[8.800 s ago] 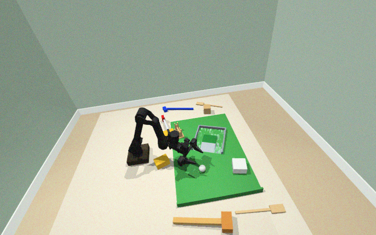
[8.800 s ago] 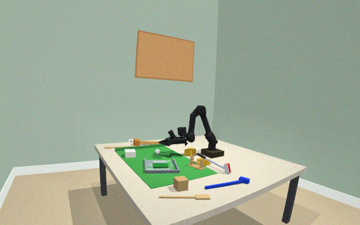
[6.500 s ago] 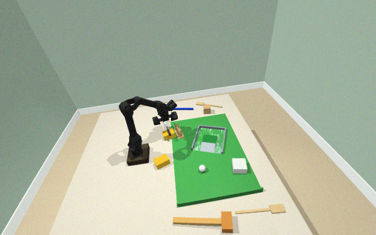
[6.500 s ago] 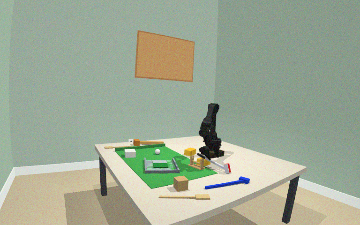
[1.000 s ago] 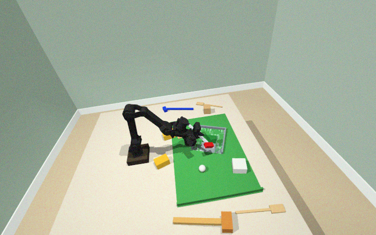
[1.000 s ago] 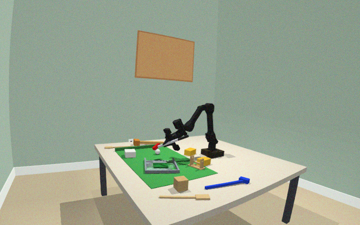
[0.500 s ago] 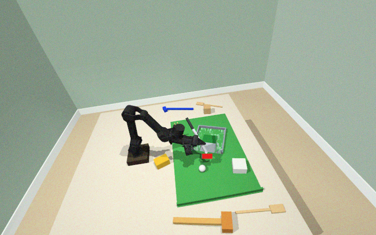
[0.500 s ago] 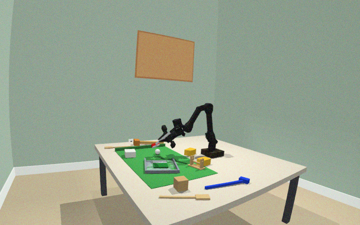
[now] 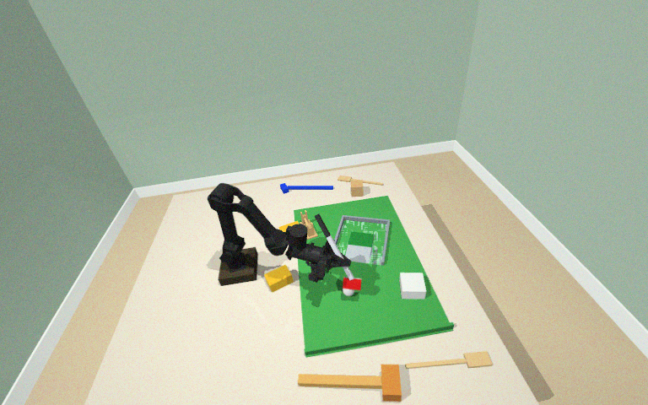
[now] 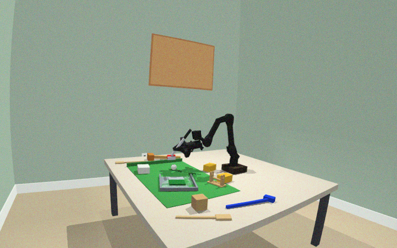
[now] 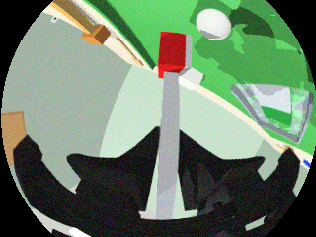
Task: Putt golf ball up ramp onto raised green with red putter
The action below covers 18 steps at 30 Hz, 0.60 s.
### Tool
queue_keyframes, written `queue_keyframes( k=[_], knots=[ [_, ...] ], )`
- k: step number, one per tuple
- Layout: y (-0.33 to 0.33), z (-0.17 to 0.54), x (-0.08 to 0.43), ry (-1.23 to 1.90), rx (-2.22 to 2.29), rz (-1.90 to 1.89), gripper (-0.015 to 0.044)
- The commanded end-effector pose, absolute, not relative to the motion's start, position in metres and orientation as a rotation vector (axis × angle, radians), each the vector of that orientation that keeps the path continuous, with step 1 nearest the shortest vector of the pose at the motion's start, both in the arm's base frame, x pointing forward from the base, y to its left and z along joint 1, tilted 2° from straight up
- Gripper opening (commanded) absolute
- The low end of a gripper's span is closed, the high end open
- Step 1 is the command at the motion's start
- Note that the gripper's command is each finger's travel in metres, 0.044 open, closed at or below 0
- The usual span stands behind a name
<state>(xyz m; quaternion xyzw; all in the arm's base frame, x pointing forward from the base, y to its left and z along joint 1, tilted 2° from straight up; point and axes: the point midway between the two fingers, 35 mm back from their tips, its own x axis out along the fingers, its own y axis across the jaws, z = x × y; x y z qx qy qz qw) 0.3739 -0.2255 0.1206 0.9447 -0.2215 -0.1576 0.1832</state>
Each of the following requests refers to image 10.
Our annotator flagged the white cube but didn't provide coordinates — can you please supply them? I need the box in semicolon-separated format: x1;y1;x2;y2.
138;164;150;174

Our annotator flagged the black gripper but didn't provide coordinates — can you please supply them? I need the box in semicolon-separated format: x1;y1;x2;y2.
173;141;195;158

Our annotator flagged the blue toy putter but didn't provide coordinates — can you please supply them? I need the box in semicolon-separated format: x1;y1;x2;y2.
226;195;276;209

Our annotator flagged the tan cube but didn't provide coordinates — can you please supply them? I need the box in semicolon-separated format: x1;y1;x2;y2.
191;194;208;212

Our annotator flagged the green flat mat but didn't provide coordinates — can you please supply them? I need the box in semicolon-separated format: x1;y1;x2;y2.
127;161;240;208

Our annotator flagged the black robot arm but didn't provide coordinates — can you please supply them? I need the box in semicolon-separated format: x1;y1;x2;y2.
192;114;240;166

